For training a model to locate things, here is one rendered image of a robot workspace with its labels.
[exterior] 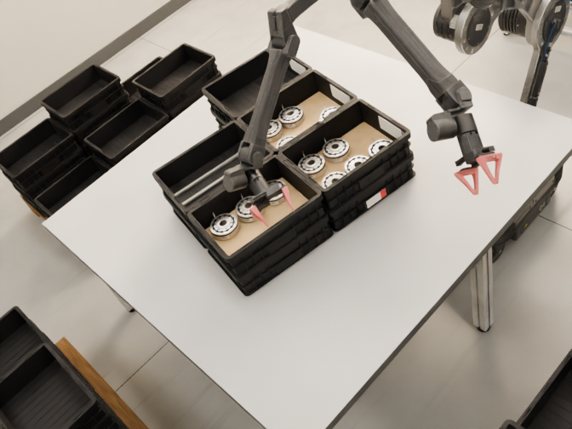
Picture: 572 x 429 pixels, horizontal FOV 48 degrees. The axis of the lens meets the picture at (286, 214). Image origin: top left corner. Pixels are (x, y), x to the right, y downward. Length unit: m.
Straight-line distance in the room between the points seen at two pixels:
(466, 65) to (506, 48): 0.27
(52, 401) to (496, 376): 1.73
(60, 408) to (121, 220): 0.77
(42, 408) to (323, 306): 1.15
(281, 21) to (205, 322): 1.03
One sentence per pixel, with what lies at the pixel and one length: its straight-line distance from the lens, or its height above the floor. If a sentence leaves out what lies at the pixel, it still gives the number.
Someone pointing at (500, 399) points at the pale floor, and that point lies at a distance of 2.75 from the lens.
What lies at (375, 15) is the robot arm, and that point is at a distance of 1.82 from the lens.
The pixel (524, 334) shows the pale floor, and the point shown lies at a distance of 2.89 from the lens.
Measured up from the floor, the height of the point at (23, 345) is 0.38.
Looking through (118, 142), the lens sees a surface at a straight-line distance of 3.74.
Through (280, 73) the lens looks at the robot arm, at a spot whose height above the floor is 1.30.
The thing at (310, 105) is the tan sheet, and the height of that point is 0.83.
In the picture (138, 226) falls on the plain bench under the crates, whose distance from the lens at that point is 2.71.
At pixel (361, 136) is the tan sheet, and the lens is 2.51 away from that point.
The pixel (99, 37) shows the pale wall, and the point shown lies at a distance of 5.25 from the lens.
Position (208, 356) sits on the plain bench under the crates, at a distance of 2.21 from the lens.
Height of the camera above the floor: 2.49
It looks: 46 degrees down
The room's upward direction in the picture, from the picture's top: 21 degrees counter-clockwise
